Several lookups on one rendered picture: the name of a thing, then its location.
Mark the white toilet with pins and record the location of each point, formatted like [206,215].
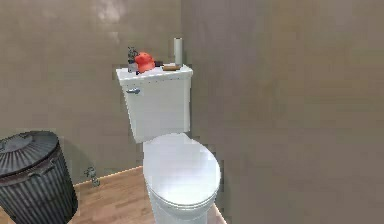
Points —
[166,110]

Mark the small black object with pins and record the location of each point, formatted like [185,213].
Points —
[158,63]

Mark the white paper roll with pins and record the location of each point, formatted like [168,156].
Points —
[178,50]

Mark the red round object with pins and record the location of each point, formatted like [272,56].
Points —
[145,62]

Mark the grey spray bottle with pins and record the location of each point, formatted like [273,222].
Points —
[132,60]

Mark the dark grey ribbed bin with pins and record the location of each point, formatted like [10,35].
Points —
[30,180]

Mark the grey wall valve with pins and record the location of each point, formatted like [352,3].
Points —
[92,175]

